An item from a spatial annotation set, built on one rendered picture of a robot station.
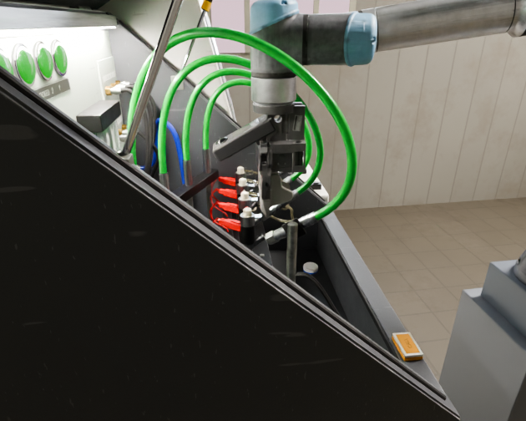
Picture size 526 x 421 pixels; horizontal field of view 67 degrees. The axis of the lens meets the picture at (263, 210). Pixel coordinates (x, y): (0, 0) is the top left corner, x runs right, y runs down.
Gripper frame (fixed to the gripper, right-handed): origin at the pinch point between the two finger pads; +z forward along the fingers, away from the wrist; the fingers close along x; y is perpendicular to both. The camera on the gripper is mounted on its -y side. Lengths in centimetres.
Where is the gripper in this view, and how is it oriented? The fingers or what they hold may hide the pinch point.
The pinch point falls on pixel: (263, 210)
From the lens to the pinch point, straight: 75.7
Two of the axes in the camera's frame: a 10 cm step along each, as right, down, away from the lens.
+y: 9.9, -0.6, 0.9
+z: 0.1, 9.0, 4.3
